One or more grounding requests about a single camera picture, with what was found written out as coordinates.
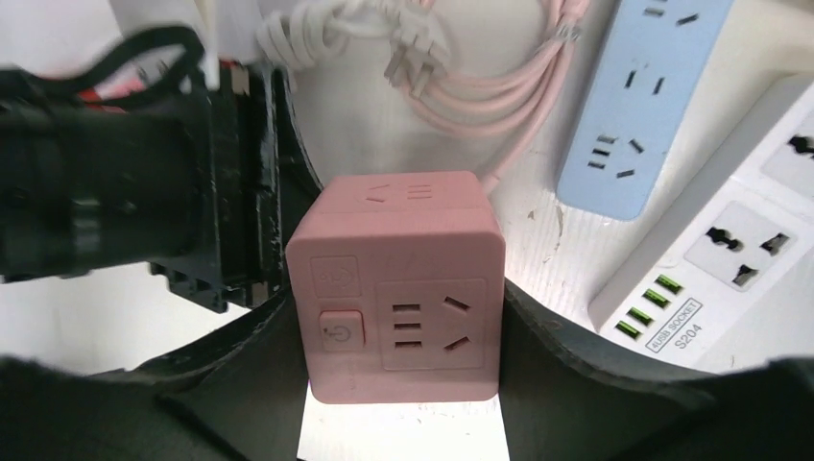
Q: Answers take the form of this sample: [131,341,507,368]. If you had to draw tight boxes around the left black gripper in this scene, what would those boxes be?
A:
[1,25,322,313]

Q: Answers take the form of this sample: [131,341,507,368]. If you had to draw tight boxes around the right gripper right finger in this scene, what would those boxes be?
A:
[499,283,813,460]

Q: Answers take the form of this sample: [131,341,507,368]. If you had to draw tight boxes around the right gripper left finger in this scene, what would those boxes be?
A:
[1,291,307,460]

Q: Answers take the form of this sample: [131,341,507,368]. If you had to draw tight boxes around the pink cube plug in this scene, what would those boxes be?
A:
[285,171,506,404]

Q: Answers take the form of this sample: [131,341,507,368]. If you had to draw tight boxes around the small white power strip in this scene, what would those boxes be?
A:
[587,74,813,367]

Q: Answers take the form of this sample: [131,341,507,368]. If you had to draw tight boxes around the light blue power strip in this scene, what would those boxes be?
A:
[556,0,731,221]

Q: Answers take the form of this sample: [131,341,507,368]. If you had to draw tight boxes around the white bundled cable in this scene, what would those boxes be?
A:
[255,0,454,100]

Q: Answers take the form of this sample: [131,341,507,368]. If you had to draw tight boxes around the pink coiled cable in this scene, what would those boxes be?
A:
[400,0,592,192]

